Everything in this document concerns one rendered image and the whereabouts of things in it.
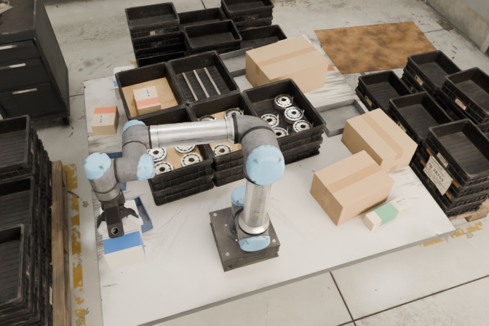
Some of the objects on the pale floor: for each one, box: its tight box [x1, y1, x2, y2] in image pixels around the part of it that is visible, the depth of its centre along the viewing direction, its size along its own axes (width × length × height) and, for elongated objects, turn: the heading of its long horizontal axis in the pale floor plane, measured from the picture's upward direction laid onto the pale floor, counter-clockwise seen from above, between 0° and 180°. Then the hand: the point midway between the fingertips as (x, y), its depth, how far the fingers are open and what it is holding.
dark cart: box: [0, 0, 70, 125], centre depth 313 cm, size 60×45×90 cm
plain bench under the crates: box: [83, 41, 456, 326], centre depth 254 cm, size 160×160×70 cm
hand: (121, 231), depth 144 cm, fingers closed on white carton, 13 cm apart
